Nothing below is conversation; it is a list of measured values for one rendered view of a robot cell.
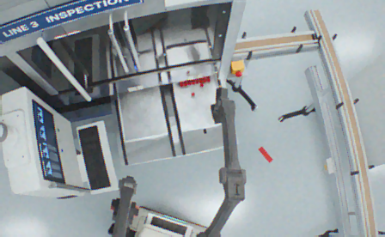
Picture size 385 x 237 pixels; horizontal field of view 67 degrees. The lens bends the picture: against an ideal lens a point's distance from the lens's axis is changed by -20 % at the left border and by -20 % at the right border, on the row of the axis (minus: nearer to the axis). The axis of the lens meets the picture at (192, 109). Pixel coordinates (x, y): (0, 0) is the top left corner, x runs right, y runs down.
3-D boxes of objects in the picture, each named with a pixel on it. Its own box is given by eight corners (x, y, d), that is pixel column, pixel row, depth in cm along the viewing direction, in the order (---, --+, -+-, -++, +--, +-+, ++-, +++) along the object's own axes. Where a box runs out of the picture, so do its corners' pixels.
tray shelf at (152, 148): (110, 90, 217) (109, 89, 215) (221, 68, 221) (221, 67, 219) (121, 166, 205) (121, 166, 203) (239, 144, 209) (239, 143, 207)
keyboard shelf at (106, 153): (66, 130, 218) (65, 130, 216) (103, 120, 220) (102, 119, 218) (81, 197, 207) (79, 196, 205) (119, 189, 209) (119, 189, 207)
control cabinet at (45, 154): (48, 127, 217) (-7, 93, 141) (71, 120, 218) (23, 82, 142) (62, 200, 204) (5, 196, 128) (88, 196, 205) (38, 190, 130)
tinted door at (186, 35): (137, 72, 183) (119, 18, 126) (220, 57, 185) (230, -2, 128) (137, 73, 183) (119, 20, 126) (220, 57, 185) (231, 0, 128)
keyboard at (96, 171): (77, 130, 216) (76, 129, 214) (97, 124, 217) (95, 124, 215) (91, 190, 206) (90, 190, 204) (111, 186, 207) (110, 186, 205)
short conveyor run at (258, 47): (223, 67, 223) (224, 57, 208) (216, 45, 227) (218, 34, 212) (315, 53, 227) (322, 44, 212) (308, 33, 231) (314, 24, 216)
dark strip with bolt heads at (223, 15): (210, 74, 205) (219, 2, 128) (217, 72, 205) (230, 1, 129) (210, 75, 205) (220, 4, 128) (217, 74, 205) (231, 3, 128)
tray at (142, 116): (117, 88, 215) (115, 86, 212) (157, 79, 217) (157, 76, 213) (125, 142, 207) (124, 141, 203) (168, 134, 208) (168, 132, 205)
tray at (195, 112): (171, 76, 217) (170, 74, 214) (213, 69, 219) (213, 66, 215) (181, 131, 209) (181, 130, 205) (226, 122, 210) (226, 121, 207)
